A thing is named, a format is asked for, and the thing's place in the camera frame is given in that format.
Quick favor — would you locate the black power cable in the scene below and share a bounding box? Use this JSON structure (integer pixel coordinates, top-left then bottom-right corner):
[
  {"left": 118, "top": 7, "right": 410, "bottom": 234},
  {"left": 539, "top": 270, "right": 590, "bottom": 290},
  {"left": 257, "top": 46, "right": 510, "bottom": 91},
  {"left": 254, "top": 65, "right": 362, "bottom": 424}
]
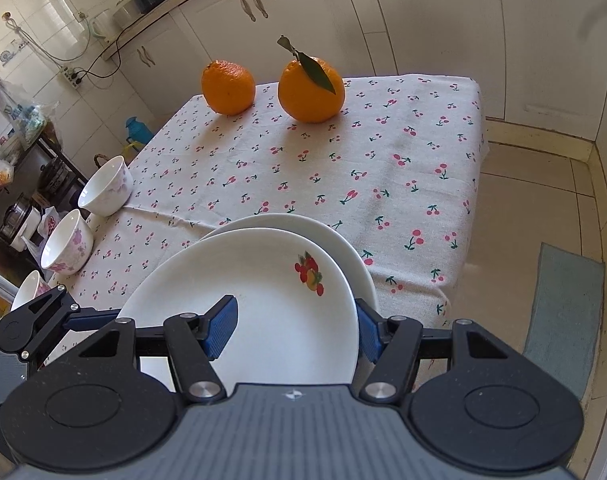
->
[{"left": 76, "top": 14, "right": 128, "bottom": 82}]

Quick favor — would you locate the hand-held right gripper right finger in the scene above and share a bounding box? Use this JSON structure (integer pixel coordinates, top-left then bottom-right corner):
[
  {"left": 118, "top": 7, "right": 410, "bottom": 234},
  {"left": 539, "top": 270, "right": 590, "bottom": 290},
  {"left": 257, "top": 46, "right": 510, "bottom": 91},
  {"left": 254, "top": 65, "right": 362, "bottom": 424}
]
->
[{"left": 354, "top": 298, "right": 524, "bottom": 407}]

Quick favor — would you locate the blue thermos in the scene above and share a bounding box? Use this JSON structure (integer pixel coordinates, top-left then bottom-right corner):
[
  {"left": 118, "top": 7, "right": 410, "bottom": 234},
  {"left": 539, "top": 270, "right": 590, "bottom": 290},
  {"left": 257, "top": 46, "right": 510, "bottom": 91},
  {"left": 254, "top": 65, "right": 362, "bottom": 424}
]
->
[{"left": 124, "top": 116, "right": 155, "bottom": 147}]

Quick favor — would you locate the white pink flower bowl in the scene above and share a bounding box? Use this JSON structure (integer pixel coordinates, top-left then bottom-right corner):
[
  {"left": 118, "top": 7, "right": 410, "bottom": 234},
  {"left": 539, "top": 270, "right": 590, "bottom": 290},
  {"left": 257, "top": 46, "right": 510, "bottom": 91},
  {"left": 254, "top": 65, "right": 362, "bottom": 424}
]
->
[
  {"left": 40, "top": 208, "right": 94, "bottom": 276},
  {"left": 10, "top": 270, "right": 52, "bottom": 312}
]

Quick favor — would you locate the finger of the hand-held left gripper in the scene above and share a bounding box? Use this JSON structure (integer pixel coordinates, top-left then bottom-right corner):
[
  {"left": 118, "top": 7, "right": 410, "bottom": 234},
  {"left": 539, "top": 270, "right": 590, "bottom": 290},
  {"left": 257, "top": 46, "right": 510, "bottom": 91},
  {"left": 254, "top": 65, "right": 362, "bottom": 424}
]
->
[{"left": 14, "top": 284, "right": 118, "bottom": 333}]

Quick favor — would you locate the grey green floor mat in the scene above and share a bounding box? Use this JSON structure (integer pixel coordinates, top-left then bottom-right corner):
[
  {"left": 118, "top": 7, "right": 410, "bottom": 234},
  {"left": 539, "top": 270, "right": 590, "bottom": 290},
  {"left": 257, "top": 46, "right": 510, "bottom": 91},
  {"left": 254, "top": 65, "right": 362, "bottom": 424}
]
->
[{"left": 522, "top": 242, "right": 607, "bottom": 402}]

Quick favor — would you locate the white rice cooker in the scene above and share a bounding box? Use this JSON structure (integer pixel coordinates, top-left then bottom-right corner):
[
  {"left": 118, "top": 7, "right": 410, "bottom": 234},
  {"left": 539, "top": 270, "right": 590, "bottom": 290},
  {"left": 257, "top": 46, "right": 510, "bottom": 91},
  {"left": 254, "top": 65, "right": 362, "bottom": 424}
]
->
[{"left": 0, "top": 195, "right": 40, "bottom": 253}]

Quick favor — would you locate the white cherry print tablecloth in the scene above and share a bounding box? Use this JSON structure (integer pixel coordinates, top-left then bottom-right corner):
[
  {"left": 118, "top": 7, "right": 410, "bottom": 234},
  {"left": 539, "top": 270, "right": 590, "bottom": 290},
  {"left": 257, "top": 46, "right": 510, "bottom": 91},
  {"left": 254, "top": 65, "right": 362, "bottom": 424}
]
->
[{"left": 116, "top": 74, "right": 485, "bottom": 311}]

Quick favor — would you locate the steel pot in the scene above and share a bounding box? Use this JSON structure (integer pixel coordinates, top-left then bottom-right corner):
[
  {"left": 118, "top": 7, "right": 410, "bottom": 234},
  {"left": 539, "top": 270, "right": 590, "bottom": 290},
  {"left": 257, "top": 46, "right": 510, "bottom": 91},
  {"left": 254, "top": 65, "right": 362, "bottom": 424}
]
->
[{"left": 38, "top": 155, "right": 82, "bottom": 196}]

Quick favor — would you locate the clear printed plastic bag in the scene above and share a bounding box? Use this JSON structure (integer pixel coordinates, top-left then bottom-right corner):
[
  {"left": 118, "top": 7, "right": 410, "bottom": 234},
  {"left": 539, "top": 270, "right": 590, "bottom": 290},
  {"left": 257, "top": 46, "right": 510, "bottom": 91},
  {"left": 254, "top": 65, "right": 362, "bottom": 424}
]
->
[{"left": 0, "top": 79, "right": 60, "bottom": 161}]

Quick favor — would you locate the white power strip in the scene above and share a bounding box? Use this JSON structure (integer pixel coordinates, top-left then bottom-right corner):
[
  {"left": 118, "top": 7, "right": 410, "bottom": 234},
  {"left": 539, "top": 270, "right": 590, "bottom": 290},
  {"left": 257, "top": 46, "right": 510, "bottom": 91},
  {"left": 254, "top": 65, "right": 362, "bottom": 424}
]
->
[{"left": 61, "top": 64, "right": 85, "bottom": 90}]

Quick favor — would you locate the orange with leaf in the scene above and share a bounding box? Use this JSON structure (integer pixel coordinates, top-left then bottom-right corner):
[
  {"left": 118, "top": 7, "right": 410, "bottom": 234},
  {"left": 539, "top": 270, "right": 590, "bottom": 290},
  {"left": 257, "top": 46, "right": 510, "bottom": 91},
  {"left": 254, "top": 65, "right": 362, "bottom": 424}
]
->
[{"left": 276, "top": 35, "right": 345, "bottom": 124}]

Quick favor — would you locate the black metal shelf rack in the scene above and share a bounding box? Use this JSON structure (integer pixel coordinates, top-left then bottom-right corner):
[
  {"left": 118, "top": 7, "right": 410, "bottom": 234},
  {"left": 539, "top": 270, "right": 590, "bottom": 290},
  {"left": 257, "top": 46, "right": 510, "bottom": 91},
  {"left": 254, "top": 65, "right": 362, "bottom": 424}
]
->
[{"left": 0, "top": 85, "right": 92, "bottom": 266}]

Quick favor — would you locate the white fruit print plate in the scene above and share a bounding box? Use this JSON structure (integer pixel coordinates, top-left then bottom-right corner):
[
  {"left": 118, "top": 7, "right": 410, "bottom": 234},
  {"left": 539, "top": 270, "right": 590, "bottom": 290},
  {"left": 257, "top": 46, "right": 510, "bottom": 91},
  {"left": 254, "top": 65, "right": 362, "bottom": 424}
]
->
[
  {"left": 198, "top": 213, "right": 380, "bottom": 317},
  {"left": 116, "top": 227, "right": 360, "bottom": 395}
]

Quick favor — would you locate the orange without leaf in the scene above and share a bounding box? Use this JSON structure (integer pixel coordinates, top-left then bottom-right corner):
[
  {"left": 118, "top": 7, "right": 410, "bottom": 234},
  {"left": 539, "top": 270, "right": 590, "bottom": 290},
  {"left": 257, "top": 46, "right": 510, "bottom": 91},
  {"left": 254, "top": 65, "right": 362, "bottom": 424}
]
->
[{"left": 201, "top": 59, "right": 256, "bottom": 116}]

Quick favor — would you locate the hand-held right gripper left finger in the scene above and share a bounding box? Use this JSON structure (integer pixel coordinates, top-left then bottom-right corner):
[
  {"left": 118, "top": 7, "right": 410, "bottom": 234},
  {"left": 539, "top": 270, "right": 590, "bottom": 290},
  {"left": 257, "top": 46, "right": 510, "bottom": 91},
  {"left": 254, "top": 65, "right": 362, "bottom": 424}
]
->
[{"left": 38, "top": 295, "right": 239, "bottom": 407}]

